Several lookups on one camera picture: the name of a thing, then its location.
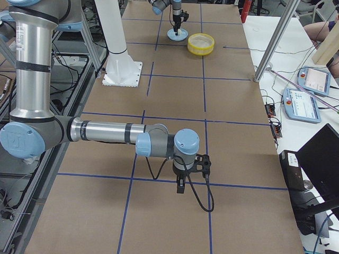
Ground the yellow plastic steamer basket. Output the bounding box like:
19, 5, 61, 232
187, 33, 215, 56

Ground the light blue plate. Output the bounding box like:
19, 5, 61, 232
167, 29, 189, 41

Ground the red fire extinguisher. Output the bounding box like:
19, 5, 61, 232
241, 0, 252, 19

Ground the brown paper table cover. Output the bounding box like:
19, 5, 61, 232
26, 1, 303, 253

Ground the near orange usb hub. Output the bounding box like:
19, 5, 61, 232
270, 122, 282, 139

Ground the orange usb hub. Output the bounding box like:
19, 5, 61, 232
270, 122, 282, 139
265, 103, 276, 117

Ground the black box device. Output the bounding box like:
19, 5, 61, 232
279, 150, 314, 192

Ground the far orange usb hub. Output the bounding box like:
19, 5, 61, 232
265, 103, 276, 117

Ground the black laptop computer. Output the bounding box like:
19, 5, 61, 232
290, 123, 338, 238

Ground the near blue teach pendant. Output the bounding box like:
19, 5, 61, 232
282, 88, 322, 123

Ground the blue teach pendant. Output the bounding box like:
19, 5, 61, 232
282, 88, 322, 123
298, 66, 331, 96

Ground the far blue teach pendant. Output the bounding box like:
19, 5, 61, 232
298, 66, 331, 96

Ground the wooden beam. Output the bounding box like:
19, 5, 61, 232
312, 22, 339, 65

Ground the black camera mount near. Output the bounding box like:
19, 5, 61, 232
190, 154, 211, 179

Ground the white pedestal base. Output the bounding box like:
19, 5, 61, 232
95, 0, 142, 87

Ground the aluminium frame post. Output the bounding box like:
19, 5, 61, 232
254, 0, 300, 83

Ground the aluminium table frame rail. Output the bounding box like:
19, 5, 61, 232
1, 53, 98, 253

